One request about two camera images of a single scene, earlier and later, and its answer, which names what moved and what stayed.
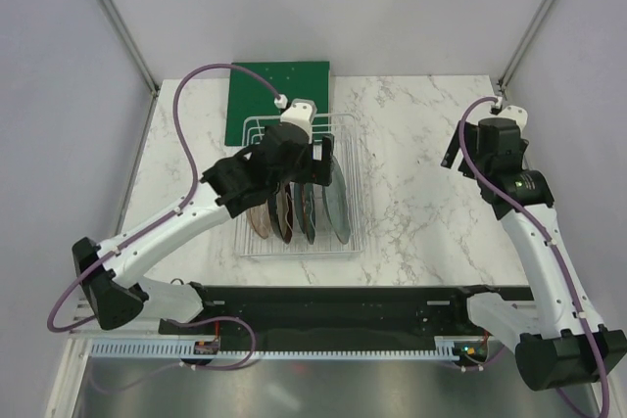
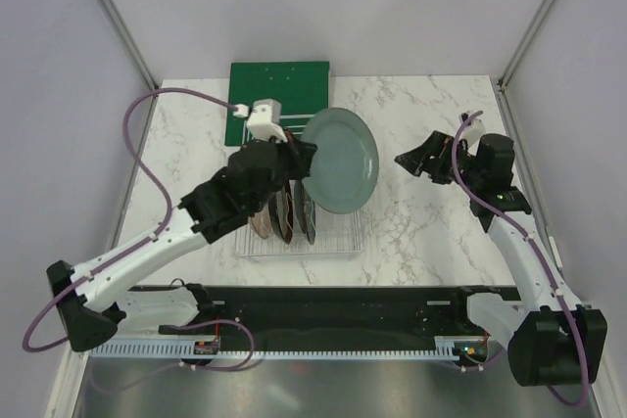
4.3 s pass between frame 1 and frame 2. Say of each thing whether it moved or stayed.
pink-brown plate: stayed
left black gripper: stayed
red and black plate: stayed
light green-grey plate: moved
